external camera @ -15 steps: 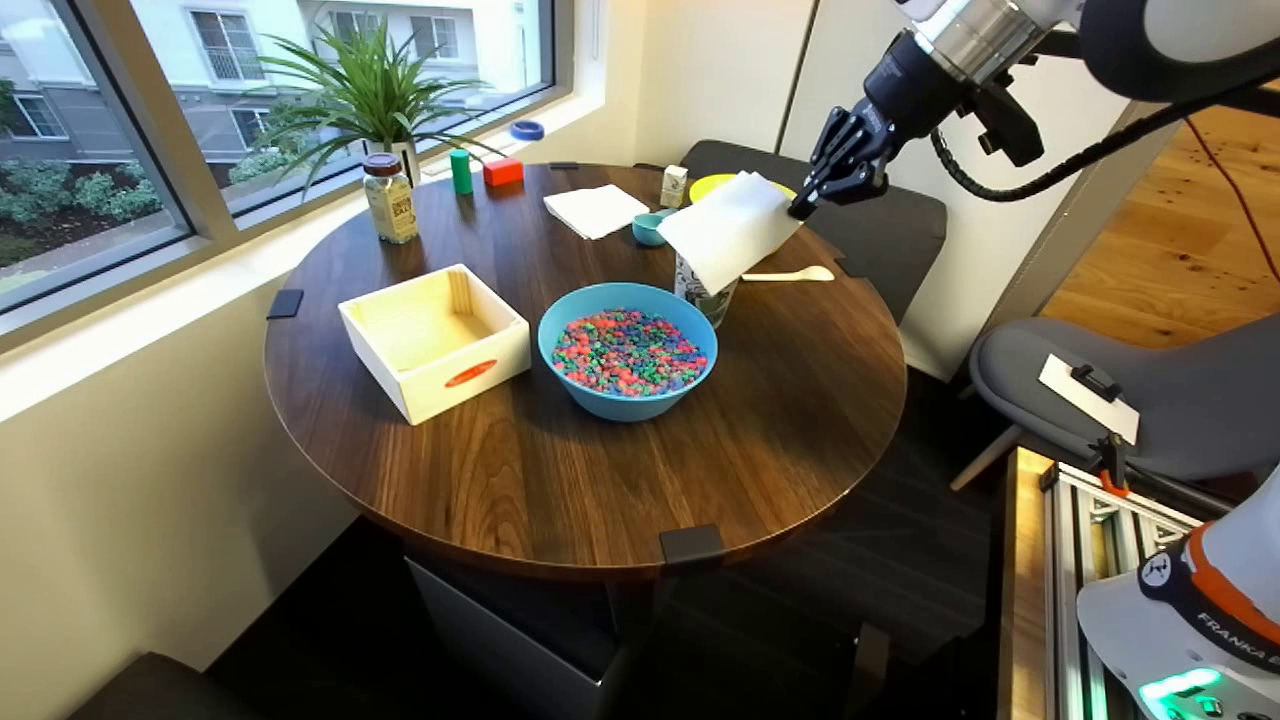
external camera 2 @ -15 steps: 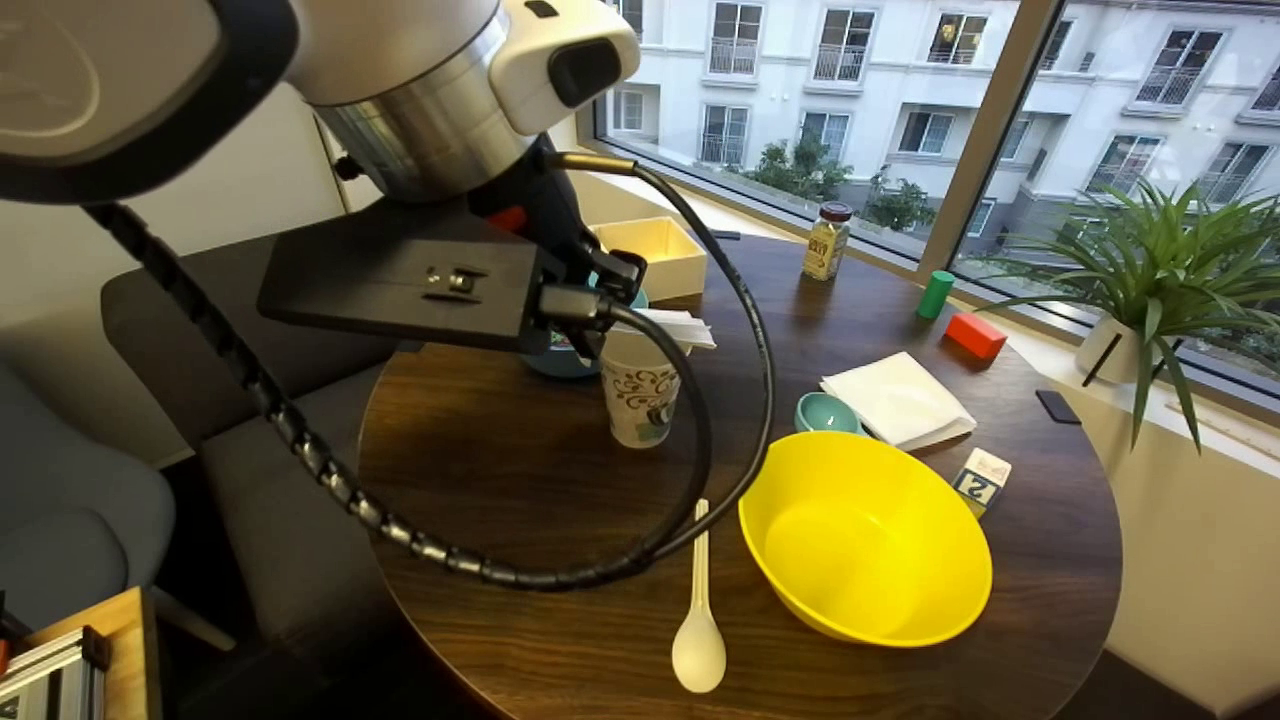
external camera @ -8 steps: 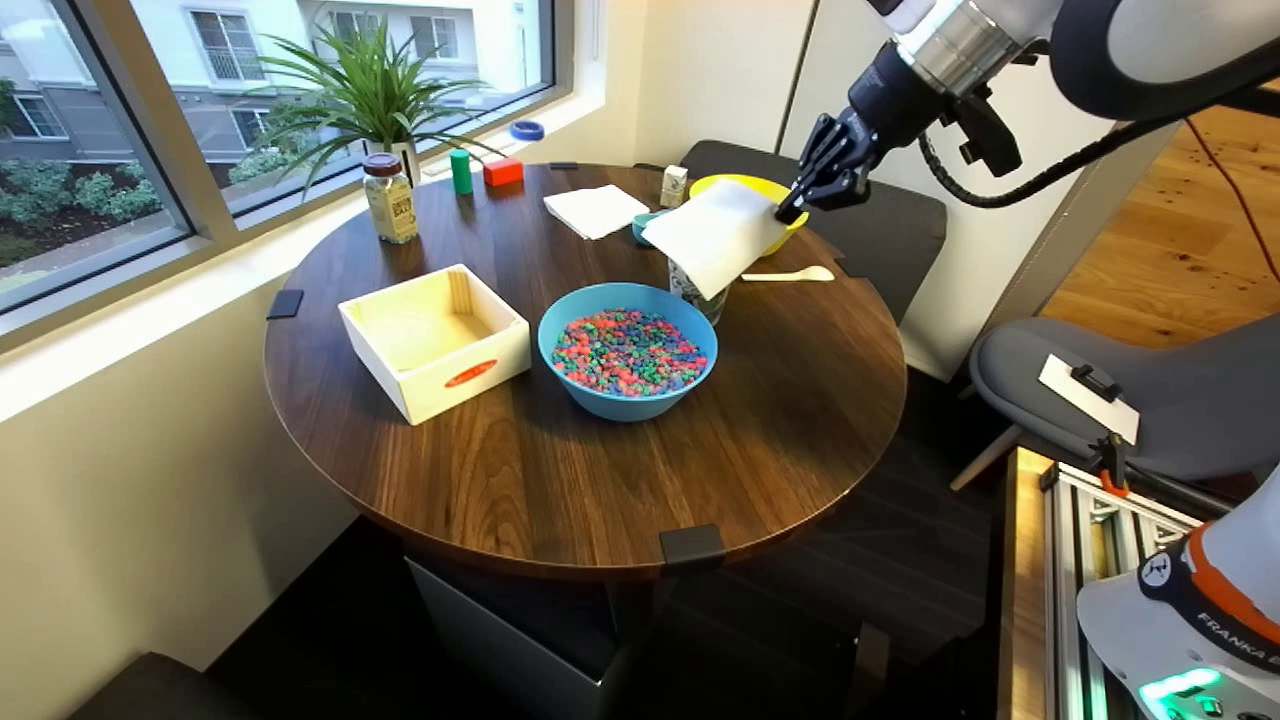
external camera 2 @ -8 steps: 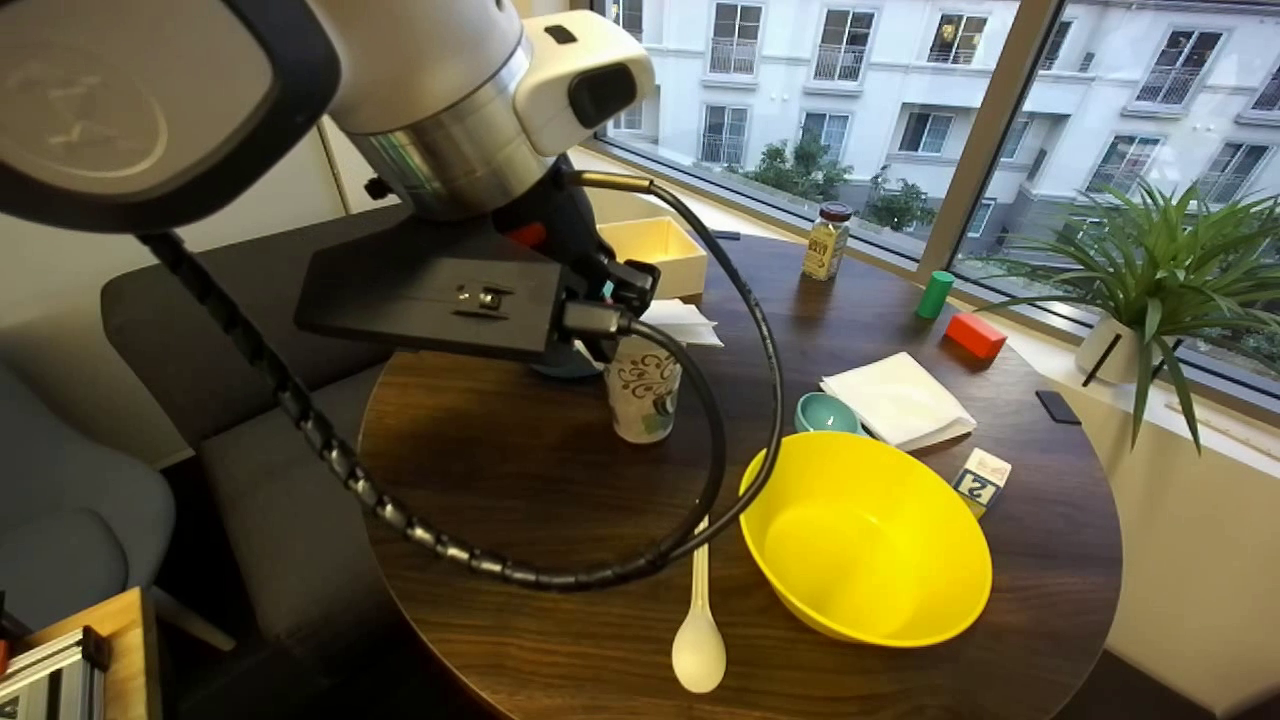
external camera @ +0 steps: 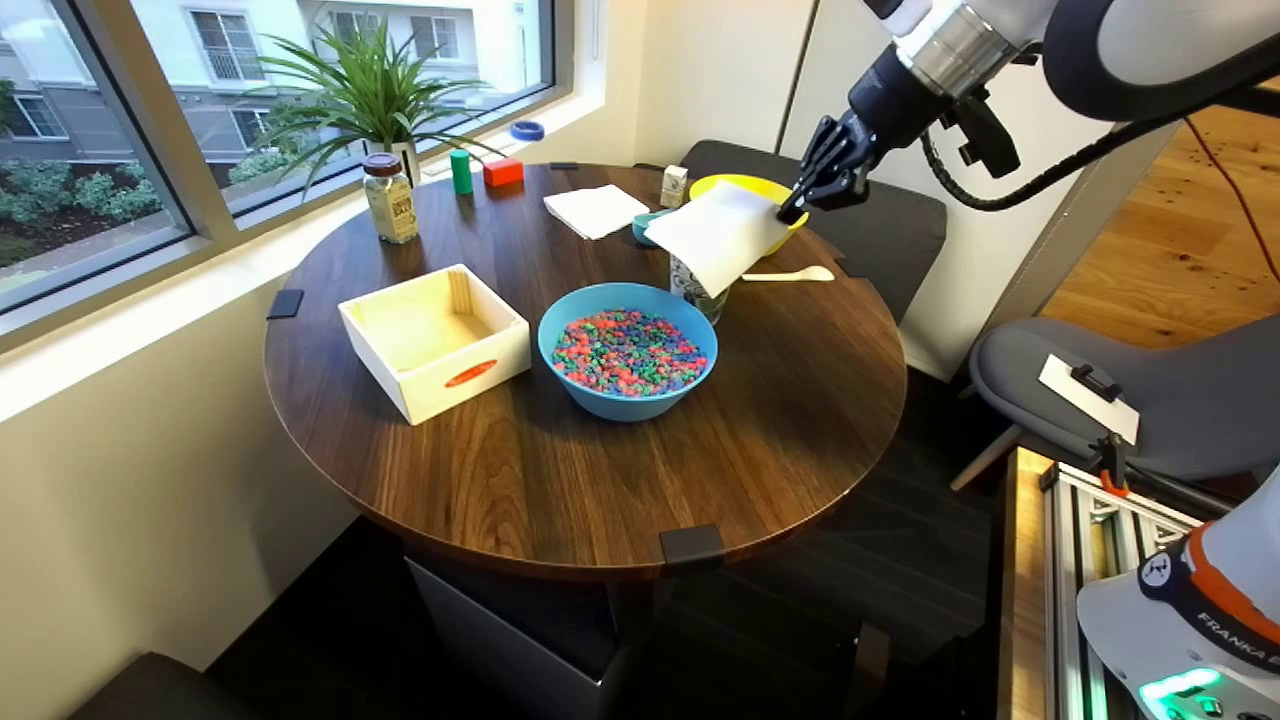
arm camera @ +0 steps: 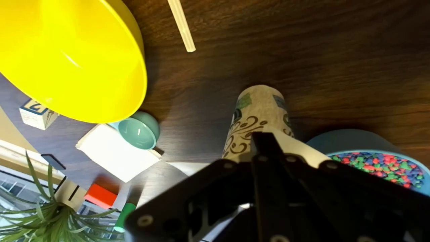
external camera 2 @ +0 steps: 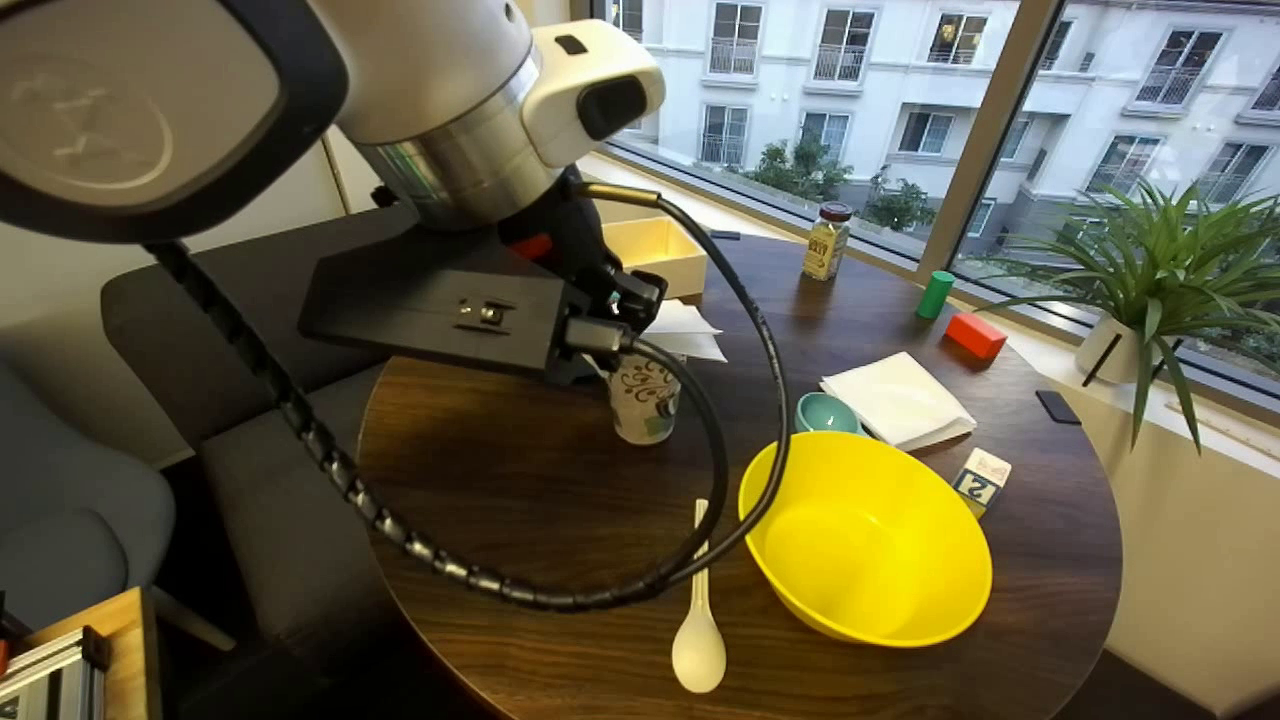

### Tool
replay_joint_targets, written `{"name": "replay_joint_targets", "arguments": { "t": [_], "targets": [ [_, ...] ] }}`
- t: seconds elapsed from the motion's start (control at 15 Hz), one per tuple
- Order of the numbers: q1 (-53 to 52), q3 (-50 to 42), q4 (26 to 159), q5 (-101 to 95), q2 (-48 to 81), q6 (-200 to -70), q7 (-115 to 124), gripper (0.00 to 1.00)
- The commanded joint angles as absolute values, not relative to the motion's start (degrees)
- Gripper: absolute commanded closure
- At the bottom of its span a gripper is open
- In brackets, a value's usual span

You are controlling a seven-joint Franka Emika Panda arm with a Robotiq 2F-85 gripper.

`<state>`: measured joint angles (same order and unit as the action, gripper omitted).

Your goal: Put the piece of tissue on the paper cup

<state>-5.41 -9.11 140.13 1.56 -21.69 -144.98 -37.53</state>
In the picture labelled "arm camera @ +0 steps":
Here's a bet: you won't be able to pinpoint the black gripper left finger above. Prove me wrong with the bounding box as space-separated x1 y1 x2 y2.
125 132 281 242

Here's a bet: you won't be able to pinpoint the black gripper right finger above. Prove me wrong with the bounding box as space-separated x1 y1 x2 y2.
266 132 430 242

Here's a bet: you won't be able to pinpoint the small teal cup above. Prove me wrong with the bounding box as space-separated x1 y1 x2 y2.
117 111 161 152

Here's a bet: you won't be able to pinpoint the patterned paper cup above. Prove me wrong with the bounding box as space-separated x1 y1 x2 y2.
220 84 297 166

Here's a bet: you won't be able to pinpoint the colourful beads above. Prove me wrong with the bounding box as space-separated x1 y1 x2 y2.
328 151 427 190

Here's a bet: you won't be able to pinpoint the blue bowl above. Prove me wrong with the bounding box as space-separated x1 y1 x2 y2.
306 128 430 199

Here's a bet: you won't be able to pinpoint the green cylinder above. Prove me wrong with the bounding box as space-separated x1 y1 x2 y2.
113 201 138 234

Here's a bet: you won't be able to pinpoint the orange block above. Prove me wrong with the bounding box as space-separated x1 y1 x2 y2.
83 179 121 212

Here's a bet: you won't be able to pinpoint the folded white napkin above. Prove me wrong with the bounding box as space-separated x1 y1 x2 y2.
74 124 164 185

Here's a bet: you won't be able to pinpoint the green spiky houseplant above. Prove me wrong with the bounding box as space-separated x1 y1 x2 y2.
0 152 122 242

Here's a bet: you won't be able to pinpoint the white plastic spoon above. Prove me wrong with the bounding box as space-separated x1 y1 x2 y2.
167 0 197 54

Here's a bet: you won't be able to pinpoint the small white letter block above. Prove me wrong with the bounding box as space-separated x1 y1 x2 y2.
17 99 59 132

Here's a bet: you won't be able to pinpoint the yellow plastic bowl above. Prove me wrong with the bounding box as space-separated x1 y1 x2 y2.
0 0 149 126

